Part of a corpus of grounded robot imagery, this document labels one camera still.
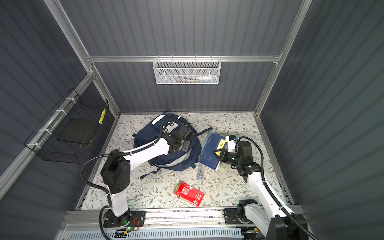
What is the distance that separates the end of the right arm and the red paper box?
10.0 inches

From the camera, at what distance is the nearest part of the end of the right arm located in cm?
59

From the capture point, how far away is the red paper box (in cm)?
80
